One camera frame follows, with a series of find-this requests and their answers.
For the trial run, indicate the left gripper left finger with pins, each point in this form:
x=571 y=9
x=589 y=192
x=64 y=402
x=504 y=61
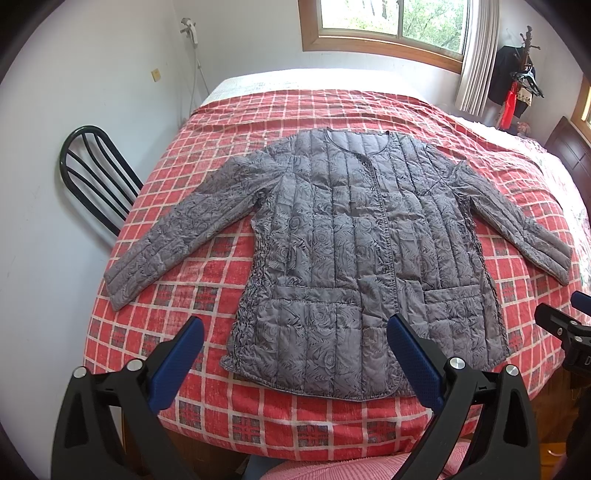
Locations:
x=86 y=444

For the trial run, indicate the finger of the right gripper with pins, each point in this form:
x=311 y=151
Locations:
x=558 y=324
x=581 y=302

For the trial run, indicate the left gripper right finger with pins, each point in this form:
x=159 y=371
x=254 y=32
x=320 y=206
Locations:
x=504 y=445

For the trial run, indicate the grey quilted floral jacket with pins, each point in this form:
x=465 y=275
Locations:
x=351 y=229

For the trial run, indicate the pink sleeve left forearm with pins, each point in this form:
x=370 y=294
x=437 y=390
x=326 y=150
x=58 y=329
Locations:
x=379 y=467

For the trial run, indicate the dark wooden headboard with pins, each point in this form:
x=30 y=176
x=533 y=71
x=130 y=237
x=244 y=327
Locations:
x=573 y=149

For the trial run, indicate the wooden framed window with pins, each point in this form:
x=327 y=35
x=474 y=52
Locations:
x=580 y=117
x=434 y=33

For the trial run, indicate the red hanging bag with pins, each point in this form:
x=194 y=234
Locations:
x=507 y=111

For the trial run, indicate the black metal chair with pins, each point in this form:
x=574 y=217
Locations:
x=97 y=175

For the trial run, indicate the wooden coat rack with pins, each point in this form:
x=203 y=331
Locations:
x=524 y=76

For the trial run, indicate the white striped curtain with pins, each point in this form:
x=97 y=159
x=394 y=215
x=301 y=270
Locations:
x=479 y=56

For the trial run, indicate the yellow wall switch plate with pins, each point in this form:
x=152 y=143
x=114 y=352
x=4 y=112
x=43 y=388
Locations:
x=156 y=74

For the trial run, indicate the white wall mounted device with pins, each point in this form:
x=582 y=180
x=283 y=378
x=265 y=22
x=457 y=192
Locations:
x=189 y=29

